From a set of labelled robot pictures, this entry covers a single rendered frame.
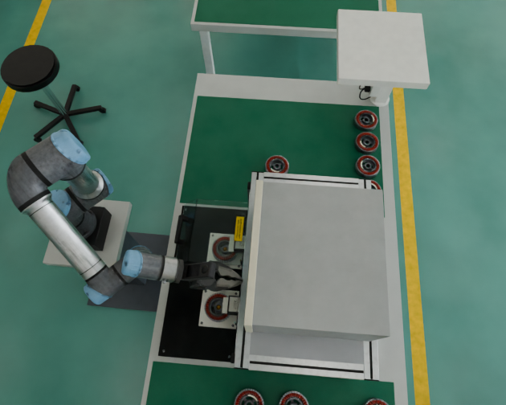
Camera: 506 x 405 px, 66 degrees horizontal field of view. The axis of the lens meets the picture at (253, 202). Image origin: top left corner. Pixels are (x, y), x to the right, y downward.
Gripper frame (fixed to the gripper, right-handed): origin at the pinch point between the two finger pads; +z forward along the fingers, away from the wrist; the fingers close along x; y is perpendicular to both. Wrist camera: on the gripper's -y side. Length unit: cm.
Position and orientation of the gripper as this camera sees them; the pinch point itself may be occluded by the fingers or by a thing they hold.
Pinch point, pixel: (239, 280)
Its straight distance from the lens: 125.2
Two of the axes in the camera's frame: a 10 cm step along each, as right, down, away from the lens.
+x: -0.8, 9.2, -3.9
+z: 9.1, 2.3, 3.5
